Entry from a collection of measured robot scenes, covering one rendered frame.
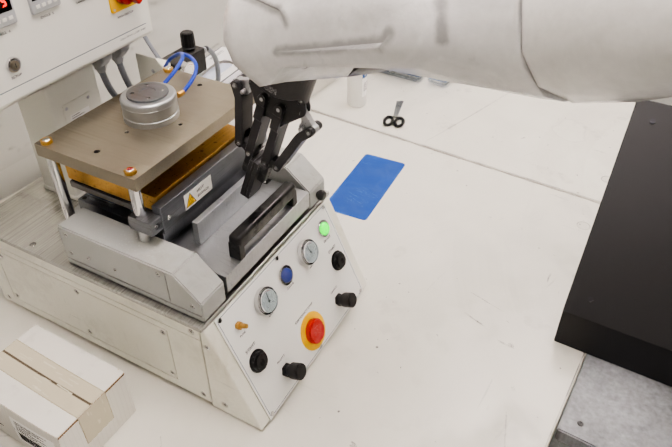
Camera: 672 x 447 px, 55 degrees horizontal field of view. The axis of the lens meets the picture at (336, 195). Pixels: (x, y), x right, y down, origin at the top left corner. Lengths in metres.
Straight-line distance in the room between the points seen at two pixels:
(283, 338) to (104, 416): 0.27
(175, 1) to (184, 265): 1.00
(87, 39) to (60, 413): 0.53
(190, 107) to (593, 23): 0.69
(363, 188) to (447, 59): 0.96
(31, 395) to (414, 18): 0.75
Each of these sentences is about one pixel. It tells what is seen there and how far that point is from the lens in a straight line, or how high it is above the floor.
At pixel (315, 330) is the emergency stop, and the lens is 1.04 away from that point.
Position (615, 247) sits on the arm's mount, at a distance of 1.09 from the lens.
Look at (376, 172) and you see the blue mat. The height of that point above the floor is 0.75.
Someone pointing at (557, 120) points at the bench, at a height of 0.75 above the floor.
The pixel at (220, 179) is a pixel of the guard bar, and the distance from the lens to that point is 0.97.
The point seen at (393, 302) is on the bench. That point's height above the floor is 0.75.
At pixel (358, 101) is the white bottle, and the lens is 1.69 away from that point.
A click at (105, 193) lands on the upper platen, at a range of 0.98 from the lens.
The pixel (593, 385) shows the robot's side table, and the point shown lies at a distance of 1.11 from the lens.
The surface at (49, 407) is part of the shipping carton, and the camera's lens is 0.98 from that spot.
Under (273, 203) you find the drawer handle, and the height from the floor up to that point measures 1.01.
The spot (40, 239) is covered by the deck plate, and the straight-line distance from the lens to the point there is 1.09.
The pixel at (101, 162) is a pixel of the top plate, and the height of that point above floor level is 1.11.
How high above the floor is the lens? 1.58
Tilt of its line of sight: 37 degrees down
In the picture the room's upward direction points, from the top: straight up
